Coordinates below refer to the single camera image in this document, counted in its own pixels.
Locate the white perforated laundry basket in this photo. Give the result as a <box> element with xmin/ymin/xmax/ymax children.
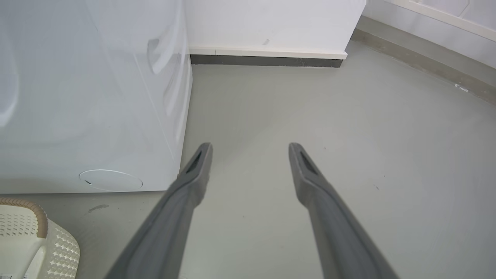
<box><xmin>0</xmin><ymin>198</ymin><xmax>81</xmax><ymax>279</ymax></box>

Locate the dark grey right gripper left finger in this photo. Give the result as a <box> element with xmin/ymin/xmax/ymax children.
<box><xmin>105</xmin><ymin>142</ymin><xmax>213</xmax><ymax>279</ymax></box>

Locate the white washing machine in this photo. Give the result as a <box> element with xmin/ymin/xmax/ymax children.
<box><xmin>0</xmin><ymin>0</ymin><xmax>193</xmax><ymax>194</ymax></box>

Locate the white cabinet with dark plinth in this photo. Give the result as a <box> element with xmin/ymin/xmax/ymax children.
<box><xmin>182</xmin><ymin>0</ymin><xmax>367</xmax><ymax>68</ymax></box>

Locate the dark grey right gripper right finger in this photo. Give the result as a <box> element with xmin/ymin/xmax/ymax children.
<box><xmin>288</xmin><ymin>142</ymin><xmax>400</xmax><ymax>279</ymax></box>

